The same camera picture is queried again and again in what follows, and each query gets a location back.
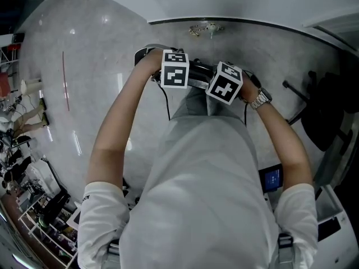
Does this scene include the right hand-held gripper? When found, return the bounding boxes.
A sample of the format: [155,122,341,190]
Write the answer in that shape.
[205,61,243,106]

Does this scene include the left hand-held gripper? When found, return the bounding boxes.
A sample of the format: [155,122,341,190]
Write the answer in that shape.
[160,49,189,89]

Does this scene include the person's left forearm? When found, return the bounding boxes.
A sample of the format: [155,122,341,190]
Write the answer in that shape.
[89,48,165,162]

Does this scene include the person's right forearm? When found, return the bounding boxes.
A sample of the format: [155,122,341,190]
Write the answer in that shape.
[238,73,314,173]

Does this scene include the black office chair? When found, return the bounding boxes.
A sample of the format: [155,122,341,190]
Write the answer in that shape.
[282,70,354,156]

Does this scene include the person's grey trousers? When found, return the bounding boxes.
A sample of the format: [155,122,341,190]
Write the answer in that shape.
[170,84,247,127]

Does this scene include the silver wristwatch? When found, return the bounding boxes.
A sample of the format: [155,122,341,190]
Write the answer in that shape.
[248,87,273,110]

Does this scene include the pale green door stopper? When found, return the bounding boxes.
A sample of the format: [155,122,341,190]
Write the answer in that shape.
[206,22,222,38]

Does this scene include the black device with blue screen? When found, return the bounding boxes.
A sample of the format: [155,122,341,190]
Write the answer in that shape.
[257,163,283,193]

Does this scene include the person's white t-shirt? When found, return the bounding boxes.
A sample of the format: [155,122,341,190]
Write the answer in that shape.
[77,115,319,269]

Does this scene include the beige trash bin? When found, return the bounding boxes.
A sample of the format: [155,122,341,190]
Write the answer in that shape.
[21,78,44,96]

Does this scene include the white curved desk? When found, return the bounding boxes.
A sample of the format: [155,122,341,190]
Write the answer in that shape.
[314,183,353,243]

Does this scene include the white storage shelf unit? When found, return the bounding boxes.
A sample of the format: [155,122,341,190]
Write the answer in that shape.
[16,150,82,266]

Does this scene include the grey striped harness strap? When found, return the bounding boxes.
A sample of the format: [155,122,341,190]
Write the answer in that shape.
[108,241,121,269]
[277,233,294,269]

